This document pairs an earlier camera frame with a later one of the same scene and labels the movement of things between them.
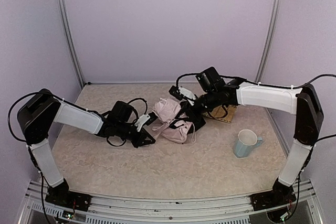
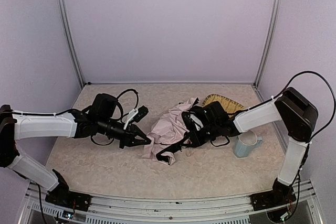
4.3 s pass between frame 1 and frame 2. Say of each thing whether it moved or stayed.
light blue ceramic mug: stayed
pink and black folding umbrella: moved
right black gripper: moved
